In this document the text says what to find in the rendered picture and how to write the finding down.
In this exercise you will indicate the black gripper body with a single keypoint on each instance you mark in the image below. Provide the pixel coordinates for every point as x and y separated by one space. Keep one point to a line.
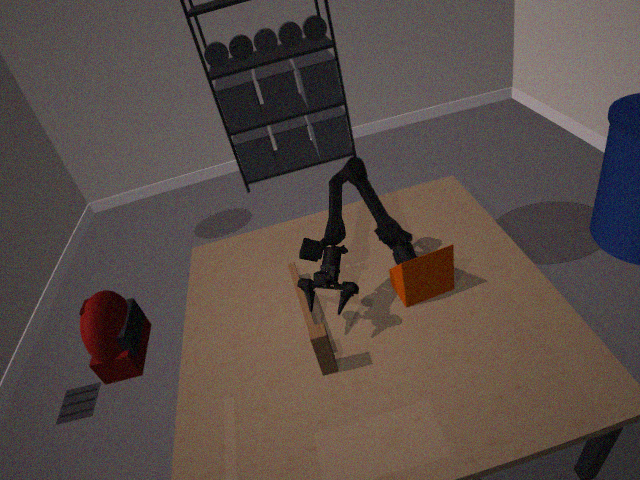
345 286

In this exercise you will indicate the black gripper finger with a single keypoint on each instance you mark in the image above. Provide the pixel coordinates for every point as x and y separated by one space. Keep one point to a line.
344 297
310 294

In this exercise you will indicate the dark brown wooden post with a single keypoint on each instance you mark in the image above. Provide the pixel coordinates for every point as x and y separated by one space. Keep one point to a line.
322 349

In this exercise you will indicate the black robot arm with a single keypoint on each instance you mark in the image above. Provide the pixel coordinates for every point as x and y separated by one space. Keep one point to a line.
388 229

